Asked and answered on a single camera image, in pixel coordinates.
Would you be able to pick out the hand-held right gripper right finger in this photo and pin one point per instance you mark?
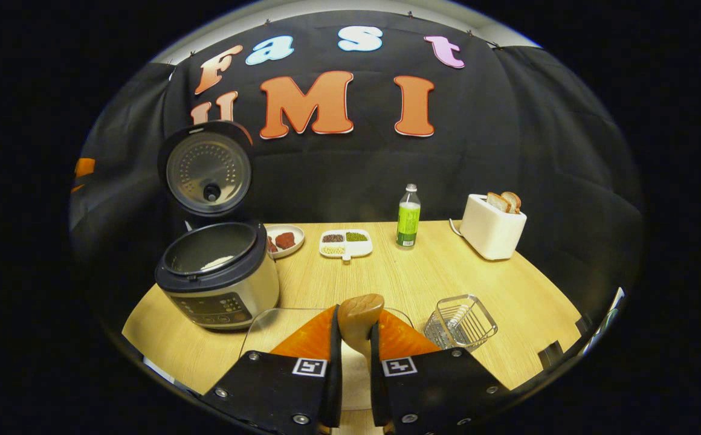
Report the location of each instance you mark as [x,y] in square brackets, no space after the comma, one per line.
[435,386]

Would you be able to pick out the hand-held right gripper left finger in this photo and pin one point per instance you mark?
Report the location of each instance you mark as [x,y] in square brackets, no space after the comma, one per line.
[278,386]

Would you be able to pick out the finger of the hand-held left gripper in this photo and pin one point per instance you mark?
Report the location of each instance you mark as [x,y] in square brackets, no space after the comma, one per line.
[84,167]

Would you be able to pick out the wooden spoon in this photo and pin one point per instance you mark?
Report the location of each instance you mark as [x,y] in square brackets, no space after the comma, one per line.
[359,314]

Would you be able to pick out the black and silver rice cooker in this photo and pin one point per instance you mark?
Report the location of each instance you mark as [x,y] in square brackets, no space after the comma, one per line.
[223,290]

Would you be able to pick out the red meat slice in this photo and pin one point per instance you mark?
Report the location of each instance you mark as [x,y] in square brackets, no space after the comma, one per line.
[285,240]
[271,244]

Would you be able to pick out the round white plate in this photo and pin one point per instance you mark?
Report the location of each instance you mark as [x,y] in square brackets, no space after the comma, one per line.
[297,232]

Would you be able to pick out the white divided dish of beans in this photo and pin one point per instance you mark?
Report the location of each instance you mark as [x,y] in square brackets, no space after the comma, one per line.
[345,244]

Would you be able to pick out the white toaster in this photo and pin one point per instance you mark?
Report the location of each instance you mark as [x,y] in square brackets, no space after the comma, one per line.
[492,235]

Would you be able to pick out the green drink bottle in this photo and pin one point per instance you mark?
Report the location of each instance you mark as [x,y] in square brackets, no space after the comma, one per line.
[408,220]

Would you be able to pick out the toasted bread slice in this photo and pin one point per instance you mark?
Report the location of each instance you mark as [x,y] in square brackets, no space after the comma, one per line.
[513,199]
[498,202]

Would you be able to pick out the black backdrop cloth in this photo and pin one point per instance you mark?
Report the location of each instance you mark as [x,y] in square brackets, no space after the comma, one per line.
[507,151]

